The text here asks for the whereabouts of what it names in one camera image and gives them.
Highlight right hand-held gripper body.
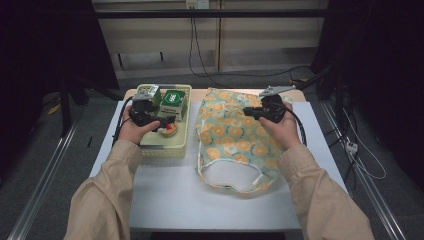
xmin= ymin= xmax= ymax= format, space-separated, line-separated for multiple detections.
xmin=255 ymin=85 xmax=297 ymax=124

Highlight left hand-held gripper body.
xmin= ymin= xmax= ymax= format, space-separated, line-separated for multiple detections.
xmin=129 ymin=85 xmax=165 ymax=128

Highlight small red-topped cup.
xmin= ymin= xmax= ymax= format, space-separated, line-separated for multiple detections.
xmin=157 ymin=121 xmax=179 ymax=138

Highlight cream plastic basket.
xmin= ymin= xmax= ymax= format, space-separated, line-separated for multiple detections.
xmin=131 ymin=83 xmax=193 ymax=159

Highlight square green box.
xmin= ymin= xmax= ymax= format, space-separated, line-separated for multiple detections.
xmin=159 ymin=89 xmax=188 ymax=122

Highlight orange print cloth tote bag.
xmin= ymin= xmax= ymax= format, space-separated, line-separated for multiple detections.
xmin=194 ymin=87 xmax=294 ymax=194

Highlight person's left hand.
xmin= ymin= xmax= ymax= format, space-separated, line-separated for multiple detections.
xmin=118 ymin=106 xmax=162 ymax=145

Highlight person's right hand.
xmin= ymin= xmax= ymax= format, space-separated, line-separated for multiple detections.
xmin=259 ymin=102 xmax=303 ymax=151

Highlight tall green white box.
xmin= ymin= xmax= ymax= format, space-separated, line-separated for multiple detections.
xmin=143 ymin=84 xmax=164 ymax=109

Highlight white table cover sheet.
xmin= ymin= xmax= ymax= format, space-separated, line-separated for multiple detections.
xmin=89 ymin=100 xmax=348 ymax=233

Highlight black metal stand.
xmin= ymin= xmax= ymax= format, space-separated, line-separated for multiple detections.
xmin=59 ymin=78 xmax=73 ymax=138

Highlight white power strip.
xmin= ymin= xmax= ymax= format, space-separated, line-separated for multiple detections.
xmin=345 ymin=140 xmax=359 ymax=155

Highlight black curtain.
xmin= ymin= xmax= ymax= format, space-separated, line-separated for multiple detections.
xmin=0 ymin=0 xmax=120 ymax=181
xmin=311 ymin=0 xmax=424 ymax=191

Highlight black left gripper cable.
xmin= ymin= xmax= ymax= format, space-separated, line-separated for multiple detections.
xmin=111 ymin=96 xmax=134 ymax=148

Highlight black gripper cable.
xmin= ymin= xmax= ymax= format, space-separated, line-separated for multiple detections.
xmin=111 ymin=96 xmax=134 ymax=148
xmin=273 ymin=103 xmax=308 ymax=148

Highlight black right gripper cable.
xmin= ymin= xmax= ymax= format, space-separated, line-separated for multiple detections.
xmin=273 ymin=103 xmax=308 ymax=148

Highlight black wall cable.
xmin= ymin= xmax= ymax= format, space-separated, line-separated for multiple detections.
xmin=188 ymin=8 xmax=313 ymax=89

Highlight wooden vertical post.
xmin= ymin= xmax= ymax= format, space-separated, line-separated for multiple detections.
xmin=215 ymin=0 xmax=224 ymax=73

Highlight white cable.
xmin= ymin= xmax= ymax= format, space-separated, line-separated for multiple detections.
xmin=343 ymin=109 xmax=388 ymax=181

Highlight white wall socket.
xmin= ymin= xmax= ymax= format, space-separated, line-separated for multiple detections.
xmin=185 ymin=0 xmax=210 ymax=10

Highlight aluminium floor rail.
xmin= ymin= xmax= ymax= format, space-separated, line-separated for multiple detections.
xmin=319 ymin=101 xmax=408 ymax=240
xmin=6 ymin=123 xmax=79 ymax=240

